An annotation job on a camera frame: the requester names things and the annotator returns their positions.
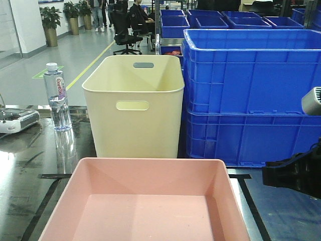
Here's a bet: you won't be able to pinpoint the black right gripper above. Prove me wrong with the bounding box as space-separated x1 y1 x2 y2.
262 138 320 199

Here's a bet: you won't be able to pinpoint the pink plastic bin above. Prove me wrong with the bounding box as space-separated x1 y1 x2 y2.
40 158 250 240

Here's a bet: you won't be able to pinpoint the cream plastic bin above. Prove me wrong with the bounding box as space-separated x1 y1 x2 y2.
82 55 185 158

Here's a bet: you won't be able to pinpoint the large blue crate lower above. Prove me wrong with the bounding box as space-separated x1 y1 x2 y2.
186 110 320 167

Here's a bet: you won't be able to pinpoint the large blue crate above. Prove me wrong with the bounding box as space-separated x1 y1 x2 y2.
186 110 320 167
183 29 320 114

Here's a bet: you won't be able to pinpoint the large blue crate upper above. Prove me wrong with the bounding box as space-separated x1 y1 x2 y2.
183 29 320 114

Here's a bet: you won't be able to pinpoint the blue crate background right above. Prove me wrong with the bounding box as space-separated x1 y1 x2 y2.
221 11 304 29

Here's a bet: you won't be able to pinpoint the blue crate background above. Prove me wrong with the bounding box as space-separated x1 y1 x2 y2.
187 10 229 29
160 10 190 39
221 11 304 29

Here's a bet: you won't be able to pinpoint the blue crate background middle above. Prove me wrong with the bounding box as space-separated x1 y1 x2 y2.
187 10 229 29

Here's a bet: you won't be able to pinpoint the blue crate background left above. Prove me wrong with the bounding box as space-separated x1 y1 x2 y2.
160 10 190 39

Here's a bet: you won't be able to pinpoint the seated person in black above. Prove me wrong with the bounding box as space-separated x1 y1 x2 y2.
129 0 155 38

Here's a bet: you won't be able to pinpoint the black office chair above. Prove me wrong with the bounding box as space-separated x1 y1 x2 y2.
111 10 142 55

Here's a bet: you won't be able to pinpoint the clear water bottle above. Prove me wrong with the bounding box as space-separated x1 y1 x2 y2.
43 63 72 132

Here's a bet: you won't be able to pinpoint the standing person light trousers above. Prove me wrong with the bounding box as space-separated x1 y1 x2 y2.
88 0 105 32

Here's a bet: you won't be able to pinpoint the potted plant gold pot far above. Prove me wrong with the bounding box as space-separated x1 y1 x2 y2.
78 1 92 30

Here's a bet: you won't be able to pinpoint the potted plant gold pot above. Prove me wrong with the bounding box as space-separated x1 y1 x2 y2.
39 7 61 47
78 1 92 30
63 1 79 35

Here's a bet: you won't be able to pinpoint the potted plant gold pot middle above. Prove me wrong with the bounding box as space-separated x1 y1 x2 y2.
63 1 79 35

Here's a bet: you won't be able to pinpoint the white grey handheld device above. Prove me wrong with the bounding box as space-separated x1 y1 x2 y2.
1 107 40 134

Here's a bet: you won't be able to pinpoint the potted plant gold pot near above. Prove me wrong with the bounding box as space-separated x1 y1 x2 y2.
39 7 61 47

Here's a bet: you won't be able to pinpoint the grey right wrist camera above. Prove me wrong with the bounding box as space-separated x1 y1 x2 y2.
301 86 321 115

